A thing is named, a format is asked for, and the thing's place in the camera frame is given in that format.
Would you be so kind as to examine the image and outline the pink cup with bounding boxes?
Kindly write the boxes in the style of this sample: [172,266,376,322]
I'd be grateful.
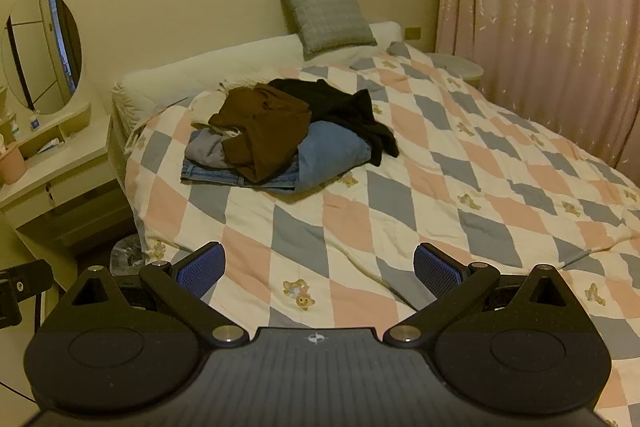
[0,142,27,185]

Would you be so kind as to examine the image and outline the cream fluffy garment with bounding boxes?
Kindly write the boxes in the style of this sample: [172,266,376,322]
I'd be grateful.
[190,86,258,138]

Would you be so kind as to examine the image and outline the light blue garment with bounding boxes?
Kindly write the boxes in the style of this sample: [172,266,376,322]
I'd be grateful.
[292,121,373,192]

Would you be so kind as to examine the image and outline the brown garment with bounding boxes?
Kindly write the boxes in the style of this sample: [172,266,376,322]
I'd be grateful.
[207,82,313,184]

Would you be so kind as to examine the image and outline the cream dressing table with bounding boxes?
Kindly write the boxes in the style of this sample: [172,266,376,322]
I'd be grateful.
[0,99,126,253]

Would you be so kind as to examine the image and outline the pink curtain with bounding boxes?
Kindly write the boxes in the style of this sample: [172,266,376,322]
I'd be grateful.
[435,0,640,185]

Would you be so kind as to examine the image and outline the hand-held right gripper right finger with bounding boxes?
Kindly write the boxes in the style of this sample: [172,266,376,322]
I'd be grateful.
[384,243,576,349]

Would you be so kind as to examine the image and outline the pale grey garment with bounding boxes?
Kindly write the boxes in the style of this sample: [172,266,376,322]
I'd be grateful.
[185,127,241,170]

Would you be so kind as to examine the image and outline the black garment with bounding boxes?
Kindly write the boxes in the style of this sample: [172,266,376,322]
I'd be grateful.
[268,78,401,166]

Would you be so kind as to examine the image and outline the checkered quilt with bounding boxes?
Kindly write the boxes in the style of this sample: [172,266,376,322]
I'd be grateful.
[122,41,640,427]

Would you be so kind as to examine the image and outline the grey knit garment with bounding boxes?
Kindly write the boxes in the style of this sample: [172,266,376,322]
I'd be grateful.
[276,0,378,61]

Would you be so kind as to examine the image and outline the oval mirror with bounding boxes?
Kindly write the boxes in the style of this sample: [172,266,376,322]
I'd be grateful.
[1,0,83,116]

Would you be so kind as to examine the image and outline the blue jeans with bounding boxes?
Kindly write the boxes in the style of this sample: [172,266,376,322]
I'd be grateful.
[180,157,301,192]

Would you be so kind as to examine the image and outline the round white side table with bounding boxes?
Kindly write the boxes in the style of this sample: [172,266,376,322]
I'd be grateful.
[425,52,484,90]

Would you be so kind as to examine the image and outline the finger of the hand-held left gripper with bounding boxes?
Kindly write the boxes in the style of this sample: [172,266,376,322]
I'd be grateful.
[0,259,54,329]

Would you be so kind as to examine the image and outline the trash bin with plastic bag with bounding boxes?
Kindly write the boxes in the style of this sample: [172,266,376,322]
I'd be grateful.
[109,234,151,278]

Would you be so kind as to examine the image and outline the white bolster cushion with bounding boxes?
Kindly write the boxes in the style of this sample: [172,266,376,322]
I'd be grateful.
[111,21,403,132]

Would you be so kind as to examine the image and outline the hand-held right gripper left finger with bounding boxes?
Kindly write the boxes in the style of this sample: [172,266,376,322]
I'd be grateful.
[65,242,249,349]

